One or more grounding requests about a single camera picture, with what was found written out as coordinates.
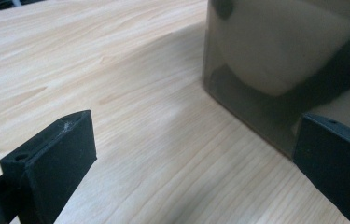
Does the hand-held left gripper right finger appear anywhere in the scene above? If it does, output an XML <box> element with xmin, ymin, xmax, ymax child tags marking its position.
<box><xmin>292</xmin><ymin>112</ymin><xmax>350</xmax><ymax>224</ymax></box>

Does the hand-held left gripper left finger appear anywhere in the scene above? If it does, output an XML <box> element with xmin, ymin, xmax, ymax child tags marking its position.
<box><xmin>0</xmin><ymin>109</ymin><xmax>98</xmax><ymax>224</ymax></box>

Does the clear plastic storage box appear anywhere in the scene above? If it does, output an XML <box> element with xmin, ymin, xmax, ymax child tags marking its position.
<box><xmin>202</xmin><ymin>0</ymin><xmax>350</xmax><ymax>161</ymax></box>

